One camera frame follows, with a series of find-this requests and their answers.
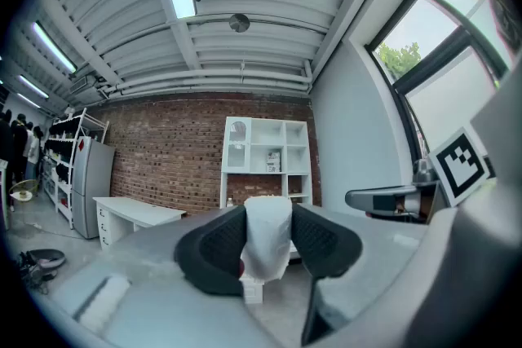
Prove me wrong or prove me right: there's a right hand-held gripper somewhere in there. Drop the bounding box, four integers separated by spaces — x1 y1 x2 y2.
344 126 498 225

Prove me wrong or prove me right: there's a white ceiling pipe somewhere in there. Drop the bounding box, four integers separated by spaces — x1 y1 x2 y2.
103 68 314 95

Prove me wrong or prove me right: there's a round gold side table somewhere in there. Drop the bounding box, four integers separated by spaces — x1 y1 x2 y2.
8 178 42 214

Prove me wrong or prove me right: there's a small white box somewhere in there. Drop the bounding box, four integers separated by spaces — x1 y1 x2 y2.
240 276 266 306

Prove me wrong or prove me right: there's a white desk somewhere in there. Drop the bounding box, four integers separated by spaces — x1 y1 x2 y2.
92 196 188 251

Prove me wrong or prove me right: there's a white fabric roll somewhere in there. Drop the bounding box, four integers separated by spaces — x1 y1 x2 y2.
76 273 132 336

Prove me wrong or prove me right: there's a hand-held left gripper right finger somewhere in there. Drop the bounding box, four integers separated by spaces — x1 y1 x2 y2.
290 204 364 280

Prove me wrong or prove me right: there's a white metal shelf rack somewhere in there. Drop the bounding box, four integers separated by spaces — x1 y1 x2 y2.
42 107 111 231

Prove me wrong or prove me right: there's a black round device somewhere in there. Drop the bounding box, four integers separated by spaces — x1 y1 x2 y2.
16 248 67 295

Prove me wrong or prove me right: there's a silver refrigerator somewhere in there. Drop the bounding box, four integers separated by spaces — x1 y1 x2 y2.
70 135 117 240

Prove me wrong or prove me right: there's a round ceiling detector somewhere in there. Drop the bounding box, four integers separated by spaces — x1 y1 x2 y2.
228 12 251 33

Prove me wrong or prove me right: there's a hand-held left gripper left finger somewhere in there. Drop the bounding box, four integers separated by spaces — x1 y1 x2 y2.
174 205 249 297

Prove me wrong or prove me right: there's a black framed window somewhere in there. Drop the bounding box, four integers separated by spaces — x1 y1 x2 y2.
364 0 522 176

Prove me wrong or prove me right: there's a white cube shelf cabinet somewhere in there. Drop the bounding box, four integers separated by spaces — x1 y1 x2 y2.
219 115 315 210

